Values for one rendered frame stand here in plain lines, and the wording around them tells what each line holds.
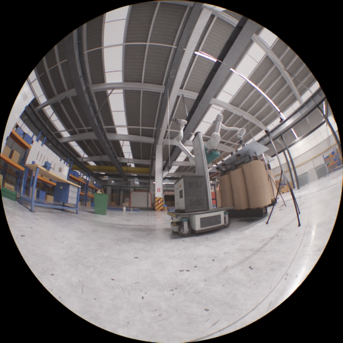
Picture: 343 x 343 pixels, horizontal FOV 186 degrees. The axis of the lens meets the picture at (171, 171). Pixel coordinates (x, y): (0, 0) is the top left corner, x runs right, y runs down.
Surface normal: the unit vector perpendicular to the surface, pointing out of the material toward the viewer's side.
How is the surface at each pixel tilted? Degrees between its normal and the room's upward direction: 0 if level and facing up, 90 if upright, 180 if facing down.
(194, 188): 90
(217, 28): 174
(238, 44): 180
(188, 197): 90
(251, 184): 90
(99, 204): 94
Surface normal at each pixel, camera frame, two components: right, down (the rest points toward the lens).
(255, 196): -0.97, -0.04
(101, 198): 0.51, -0.23
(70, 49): 0.04, 0.94
